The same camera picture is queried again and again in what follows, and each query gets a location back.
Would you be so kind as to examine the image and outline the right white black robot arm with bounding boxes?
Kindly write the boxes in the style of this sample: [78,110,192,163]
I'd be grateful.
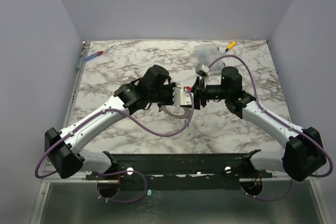
[192,63,327,182]

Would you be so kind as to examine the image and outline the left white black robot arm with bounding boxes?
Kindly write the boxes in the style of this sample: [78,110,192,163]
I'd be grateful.
[45,65,176,179]

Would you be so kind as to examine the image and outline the clear plastic screw box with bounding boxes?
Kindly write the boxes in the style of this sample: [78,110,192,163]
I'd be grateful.
[194,44,225,75]

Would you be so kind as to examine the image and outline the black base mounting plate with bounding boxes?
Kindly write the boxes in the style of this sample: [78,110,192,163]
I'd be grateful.
[86,153,272,190]

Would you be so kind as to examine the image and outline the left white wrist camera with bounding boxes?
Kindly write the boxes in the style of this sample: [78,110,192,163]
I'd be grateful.
[173,87,193,108]

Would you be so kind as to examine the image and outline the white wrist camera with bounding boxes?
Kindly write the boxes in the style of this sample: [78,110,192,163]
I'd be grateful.
[173,87,193,108]
[195,63,211,78]

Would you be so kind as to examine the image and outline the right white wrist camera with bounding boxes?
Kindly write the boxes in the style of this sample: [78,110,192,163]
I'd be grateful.
[195,63,211,78]

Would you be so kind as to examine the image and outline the yellow handled screwdriver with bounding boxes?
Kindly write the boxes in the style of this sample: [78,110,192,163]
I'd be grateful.
[219,41,236,55]

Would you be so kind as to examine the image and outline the blue red handled screwdriver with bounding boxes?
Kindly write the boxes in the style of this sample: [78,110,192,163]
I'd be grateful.
[83,46,113,62]

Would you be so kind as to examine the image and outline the aluminium left side rail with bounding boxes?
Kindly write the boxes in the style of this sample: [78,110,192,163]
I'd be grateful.
[63,41,91,127]

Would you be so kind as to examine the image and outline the aluminium rail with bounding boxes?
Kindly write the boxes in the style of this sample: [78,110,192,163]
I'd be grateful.
[63,41,91,127]
[41,159,91,183]

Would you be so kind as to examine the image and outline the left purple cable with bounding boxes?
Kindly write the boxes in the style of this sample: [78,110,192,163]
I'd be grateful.
[35,85,195,204]

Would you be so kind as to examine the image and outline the aluminium front rail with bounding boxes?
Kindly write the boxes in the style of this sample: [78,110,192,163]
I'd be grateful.
[41,159,91,183]

